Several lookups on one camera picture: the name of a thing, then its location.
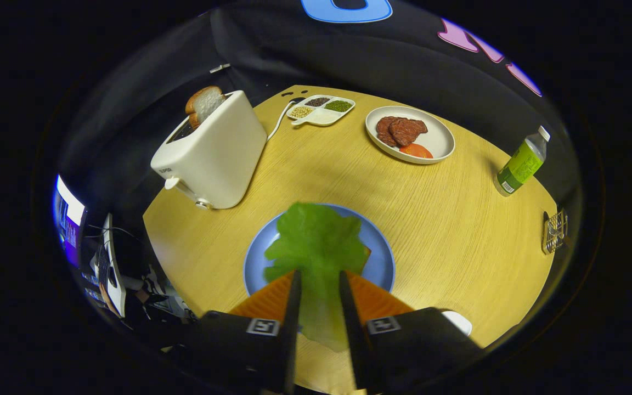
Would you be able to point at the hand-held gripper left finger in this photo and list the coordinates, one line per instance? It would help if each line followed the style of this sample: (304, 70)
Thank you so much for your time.
(292, 340)

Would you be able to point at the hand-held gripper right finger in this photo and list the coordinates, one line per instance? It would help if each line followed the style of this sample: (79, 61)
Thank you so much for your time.
(355, 340)

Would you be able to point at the green lettuce leaf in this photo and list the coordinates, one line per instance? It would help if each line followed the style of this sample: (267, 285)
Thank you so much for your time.
(316, 247)

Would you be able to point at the toasted bread slice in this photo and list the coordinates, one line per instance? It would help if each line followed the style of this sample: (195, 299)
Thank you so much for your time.
(203, 104)

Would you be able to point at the blue plate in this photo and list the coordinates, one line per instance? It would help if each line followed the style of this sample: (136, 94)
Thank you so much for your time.
(382, 258)

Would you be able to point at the white oval plate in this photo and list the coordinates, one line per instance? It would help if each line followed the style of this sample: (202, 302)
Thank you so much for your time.
(458, 321)

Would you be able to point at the white toaster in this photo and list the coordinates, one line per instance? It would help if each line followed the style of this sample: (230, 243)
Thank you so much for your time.
(217, 159)

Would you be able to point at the red tomato slice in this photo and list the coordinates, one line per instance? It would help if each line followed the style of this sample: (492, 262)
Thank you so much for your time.
(416, 151)

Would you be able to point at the brown meat slice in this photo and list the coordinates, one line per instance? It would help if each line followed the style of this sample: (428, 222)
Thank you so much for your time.
(383, 129)
(406, 131)

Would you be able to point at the white round plate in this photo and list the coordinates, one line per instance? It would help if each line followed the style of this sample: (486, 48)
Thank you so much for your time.
(436, 137)

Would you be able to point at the white divided seasoning tray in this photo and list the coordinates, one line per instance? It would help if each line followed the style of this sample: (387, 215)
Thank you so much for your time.
(321, 115)

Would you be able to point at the green label plastic bottle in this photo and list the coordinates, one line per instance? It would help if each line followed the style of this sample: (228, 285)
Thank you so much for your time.
(522, 164)

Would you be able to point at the lit computer screen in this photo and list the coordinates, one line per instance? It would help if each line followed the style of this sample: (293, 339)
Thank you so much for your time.
(69, 214)

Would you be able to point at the silver metal clip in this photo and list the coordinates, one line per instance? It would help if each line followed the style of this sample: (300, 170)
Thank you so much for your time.
(220, 68)

